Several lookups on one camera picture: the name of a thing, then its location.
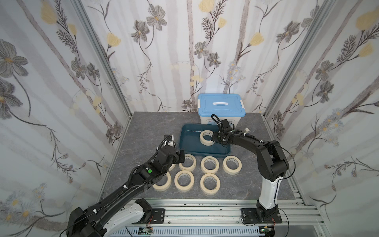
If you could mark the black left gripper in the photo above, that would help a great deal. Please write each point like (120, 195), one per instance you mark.
(177, 159)

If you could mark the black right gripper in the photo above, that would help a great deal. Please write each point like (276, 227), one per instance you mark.
(218, 136)

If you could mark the teal plastic tray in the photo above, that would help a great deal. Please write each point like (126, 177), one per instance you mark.
(191, 144)

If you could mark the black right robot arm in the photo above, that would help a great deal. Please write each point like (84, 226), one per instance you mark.
(271, 160)

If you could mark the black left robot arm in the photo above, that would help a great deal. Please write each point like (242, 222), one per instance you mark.
(110, 215)

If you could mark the white box with blue lid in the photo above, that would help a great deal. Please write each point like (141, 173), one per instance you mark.
(225, 106)

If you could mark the small circuit board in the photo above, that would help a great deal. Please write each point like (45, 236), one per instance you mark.
(145, 231)

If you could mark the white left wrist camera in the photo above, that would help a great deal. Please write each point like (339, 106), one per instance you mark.
(169, 141)

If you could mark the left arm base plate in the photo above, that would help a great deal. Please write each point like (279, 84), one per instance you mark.
(156, 216)

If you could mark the aluminium frame rail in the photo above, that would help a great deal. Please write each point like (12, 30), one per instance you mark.
(222, 218)

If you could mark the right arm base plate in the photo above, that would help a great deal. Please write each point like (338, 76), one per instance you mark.
(248, 216)

